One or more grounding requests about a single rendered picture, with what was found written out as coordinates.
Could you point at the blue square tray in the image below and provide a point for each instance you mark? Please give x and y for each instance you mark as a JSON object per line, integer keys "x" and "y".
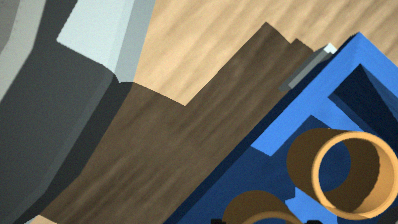
{"x": 366, "y": 101}

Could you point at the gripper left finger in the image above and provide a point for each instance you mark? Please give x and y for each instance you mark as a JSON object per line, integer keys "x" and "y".
{"x": 217, "y": 221}

